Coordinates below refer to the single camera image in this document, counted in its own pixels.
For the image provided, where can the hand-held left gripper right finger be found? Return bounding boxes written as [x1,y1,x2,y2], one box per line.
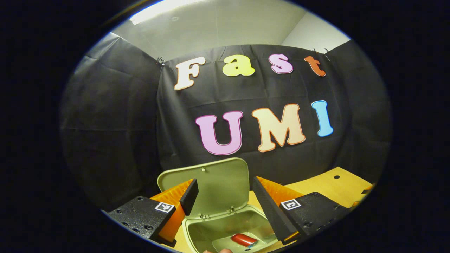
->
[252,177,352,245]

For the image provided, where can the green desktop garbage bin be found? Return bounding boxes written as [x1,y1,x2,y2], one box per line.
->
[157,157,282,253]

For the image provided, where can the black backdrop cloth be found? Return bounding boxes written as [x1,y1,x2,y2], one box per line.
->
[60,33,392,211]

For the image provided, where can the red pop can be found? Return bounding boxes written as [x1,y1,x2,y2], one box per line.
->
[231,233,259,247]

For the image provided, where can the wooden desktop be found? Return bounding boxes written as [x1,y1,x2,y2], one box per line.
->
[169,167,375,253]

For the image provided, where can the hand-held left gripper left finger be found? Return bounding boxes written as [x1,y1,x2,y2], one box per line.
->
[107,179,199,247]

